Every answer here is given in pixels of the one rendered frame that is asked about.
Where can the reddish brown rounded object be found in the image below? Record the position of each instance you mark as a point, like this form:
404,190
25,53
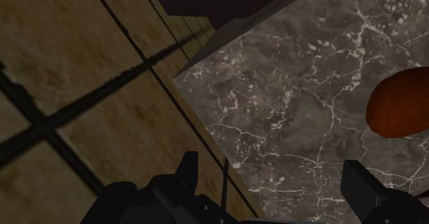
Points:
400,103

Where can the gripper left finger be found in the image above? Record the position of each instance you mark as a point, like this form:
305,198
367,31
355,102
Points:
174,193

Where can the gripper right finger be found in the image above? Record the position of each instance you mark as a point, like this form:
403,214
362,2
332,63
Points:
368,196

